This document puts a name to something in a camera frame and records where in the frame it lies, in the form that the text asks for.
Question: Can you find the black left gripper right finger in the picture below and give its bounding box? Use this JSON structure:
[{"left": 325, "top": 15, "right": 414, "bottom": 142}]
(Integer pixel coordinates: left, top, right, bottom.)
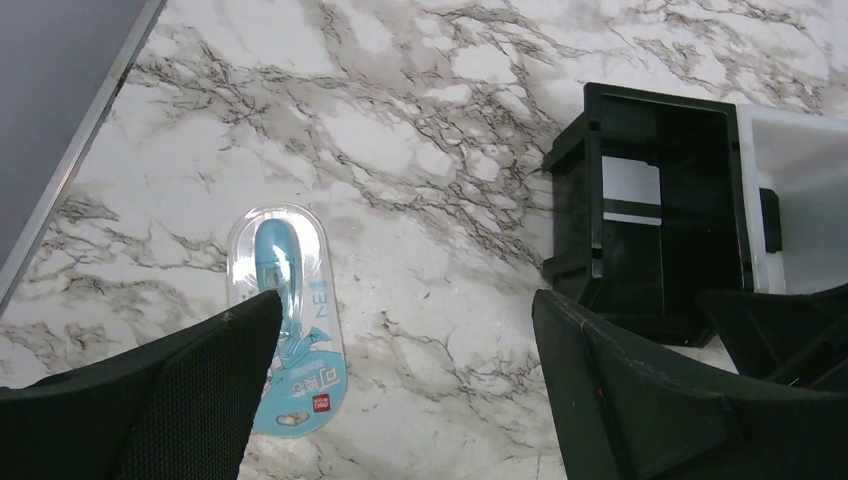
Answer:
[{"left": 531, "top": 290, "right": 847, "bottom": 479}]

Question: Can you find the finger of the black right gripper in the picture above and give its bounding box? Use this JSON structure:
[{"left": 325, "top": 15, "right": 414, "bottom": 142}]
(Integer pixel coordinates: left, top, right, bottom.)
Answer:
[{"left": 696, "top": 285, "right": 847, "bottom": 391}]

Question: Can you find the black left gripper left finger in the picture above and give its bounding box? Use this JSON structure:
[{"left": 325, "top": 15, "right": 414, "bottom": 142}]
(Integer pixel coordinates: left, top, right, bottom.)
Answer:
[{"left": 1, "top": 292, "right": 282, "bottom": 479}]

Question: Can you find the white middle tray box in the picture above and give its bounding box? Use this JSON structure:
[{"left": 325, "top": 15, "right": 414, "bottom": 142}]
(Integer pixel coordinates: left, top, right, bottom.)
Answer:
[{"left": 736, "top": 105, "right": 847, "bottom": 294}]

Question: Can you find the blue correction tape blister pack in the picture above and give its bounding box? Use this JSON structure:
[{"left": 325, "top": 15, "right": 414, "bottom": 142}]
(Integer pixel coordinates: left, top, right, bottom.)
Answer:
[{"left": 227, "top": 202, "right": 347, "bottom": 438}]

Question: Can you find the black left tray box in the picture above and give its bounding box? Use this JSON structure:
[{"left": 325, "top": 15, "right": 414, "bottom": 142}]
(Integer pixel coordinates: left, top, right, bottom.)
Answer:
[{"left": 543, "top": 83, "right": 754, "bottom": 348}]

